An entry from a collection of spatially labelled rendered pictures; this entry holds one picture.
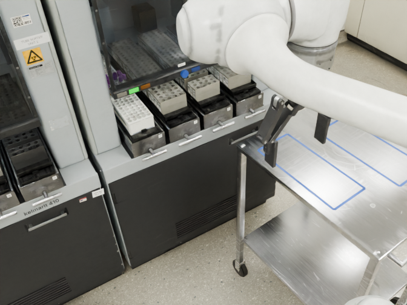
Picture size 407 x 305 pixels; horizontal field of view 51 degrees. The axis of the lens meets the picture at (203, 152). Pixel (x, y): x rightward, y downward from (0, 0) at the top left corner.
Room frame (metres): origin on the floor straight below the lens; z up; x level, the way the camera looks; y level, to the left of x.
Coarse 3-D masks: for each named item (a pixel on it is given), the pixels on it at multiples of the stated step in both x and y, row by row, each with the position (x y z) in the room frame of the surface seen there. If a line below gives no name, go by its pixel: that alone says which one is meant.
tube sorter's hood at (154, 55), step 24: (96, 0) 1.25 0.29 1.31; (120, 0) 1.29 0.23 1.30; (144, 0) 1.32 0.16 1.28; (168, 0) 1.36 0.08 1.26; (120, 24) 1.28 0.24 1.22; (144, 24) 1.32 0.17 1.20; (168, 24) 1.36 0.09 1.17; (120, 48) 1.27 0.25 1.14; (144, 48) 1.31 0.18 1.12; (168, 48) 1.36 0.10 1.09; (120, 72) 1.27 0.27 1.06; (144, 72) 1.31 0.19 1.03; (168, 72) 1.35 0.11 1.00
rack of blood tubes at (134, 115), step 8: (128, 96) 1.41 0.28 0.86; (136, 96) 1.40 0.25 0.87; (120, 104) 1.35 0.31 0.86; (128, 104) 1.35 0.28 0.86; (136, 104) 1.35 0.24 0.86; (120, 112) 1.30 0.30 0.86; (128, 112) 1.31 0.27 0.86; (136, 112) 1.30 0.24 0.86; (144, 112) 1.30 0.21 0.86; (128, 120) 1.25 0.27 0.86; (136, 120) 1.25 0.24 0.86; (144, 120) 1.25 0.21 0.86; (152, 120) 1.27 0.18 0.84; (128, 128) 1.23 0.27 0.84; (136, 128) 1.24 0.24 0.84; (144, 128) 1.25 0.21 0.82
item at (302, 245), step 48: (240, 144) 1.13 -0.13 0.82; (288, 144) 1.12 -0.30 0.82; (336, 144) 1.10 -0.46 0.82; (384, 144) 1.09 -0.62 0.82; (240, 192) 1.11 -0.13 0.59; (336, 192) 0.88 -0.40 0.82; (384, 192) 0.87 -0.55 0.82; (240, 240) 1.11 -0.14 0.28; (288, 240) 1.10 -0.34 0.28; (336, 240) 1.08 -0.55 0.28; (384, 240) 0.69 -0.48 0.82; (336, 288) 0.86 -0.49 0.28; (384, 288) 0.85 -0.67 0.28
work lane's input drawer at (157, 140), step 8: (120, 128) 1.28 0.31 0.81; (152, 128) 1.25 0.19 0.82; (160, 128) 1.27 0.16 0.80; (128, 136) 1.23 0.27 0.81; (136, 136) 1.21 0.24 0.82; (144, 136) 1.21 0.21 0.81; (152, 136) 1.22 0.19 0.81; (160, 136) 1.24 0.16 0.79; (128, 144) 1.21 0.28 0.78; (136, 144) 1.19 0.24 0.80; (144, 144) 1.21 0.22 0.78; (152, 144) 1.22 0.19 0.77; (160, 144) 1.24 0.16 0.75; (136, 152) 1.19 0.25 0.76; (144, 152) 1.20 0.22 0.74; (152, 152) 1.19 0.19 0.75; (160, 152) 1.19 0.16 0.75; (144, 160) 1.15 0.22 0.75
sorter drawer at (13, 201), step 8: (0, 152) 1.18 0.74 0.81; (0, 160) 1.14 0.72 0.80; (8, 176) 1.06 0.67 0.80; (8, 184) 1.02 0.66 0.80; (0, 192) 0.97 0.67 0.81; (8, 192) 0.98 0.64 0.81; (0, 200) 0.96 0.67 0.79; (8, 200) 0.97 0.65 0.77; (16, 200) 0.98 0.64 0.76; (0, 208) 0.96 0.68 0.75; (8, 208) 0.97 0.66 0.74; (0, 216) 0.92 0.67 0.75; (8, 216) 0.92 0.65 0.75
